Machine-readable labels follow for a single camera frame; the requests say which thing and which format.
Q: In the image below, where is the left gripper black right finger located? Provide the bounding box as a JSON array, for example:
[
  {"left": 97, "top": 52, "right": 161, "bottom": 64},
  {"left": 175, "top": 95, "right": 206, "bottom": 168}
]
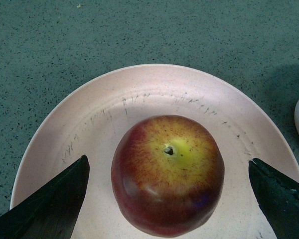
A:
[{"left": 248, "top": 158, "right": 299, "bottom": 239}]

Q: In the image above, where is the pink plate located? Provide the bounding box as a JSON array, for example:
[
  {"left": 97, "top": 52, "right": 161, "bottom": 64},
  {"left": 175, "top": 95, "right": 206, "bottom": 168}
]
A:
[{"left": 10, "top": 64, "right": 299, "bottom": 239}]

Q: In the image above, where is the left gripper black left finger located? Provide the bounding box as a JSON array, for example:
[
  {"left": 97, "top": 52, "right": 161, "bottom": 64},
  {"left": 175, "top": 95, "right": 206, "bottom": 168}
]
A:
[{"left": 0, "top": 155, "right": 90, "bottom": 239}]

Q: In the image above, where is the red apple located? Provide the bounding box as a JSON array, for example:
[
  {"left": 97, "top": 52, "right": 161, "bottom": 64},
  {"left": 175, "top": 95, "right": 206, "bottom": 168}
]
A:
[{"left": 111, "top": 115, "right": 225, "bottom": 238}]

